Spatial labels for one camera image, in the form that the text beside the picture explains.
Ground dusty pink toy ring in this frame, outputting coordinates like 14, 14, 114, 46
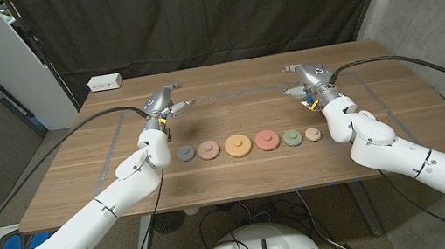
195, 138, 222, 163

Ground white power strip box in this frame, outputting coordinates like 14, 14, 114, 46
86, 72, 125, 94

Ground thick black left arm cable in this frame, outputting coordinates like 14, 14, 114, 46
0, 102, 169, 249

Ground large orange toy ring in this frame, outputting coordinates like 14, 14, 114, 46
222, 131, 254, 161

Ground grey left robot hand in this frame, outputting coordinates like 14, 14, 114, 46
137, 80, 200, 133

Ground grey table leg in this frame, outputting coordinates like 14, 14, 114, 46
345, 178, 386, 241

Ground coral red toy ring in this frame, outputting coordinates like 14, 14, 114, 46
253, 127, 282, 154

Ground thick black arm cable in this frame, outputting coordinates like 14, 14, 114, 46
0, 102, 169, 249
326, 45, 445, 130

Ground white floor cable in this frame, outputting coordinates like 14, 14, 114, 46
296, 184, 351, 249

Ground round black floor fan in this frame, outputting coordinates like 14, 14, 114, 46
150, 209, 190, 236

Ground white table leg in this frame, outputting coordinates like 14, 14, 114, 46
127, 214, 158, 249

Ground black curtain backdrop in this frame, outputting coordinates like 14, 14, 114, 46
7, 0, 406, 114

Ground small grey toy ring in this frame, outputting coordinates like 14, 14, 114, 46
176, 142, 198, 163

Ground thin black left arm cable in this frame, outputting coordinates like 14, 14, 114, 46
71, 167, 177, 249

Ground green toy ring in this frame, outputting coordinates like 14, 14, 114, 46
281, 127, 305, 149

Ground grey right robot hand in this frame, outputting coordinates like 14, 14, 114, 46
279, 57, 347, 114

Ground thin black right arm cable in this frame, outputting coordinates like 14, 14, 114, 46
374, 157, 445, 249

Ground small beige toy ring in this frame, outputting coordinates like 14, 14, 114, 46
303, 126, 323, 144

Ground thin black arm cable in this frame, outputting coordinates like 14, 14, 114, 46
374, 157, 445, 249
71, 167, 177, 249

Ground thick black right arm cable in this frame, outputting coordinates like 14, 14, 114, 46
326, 45, 445, 130

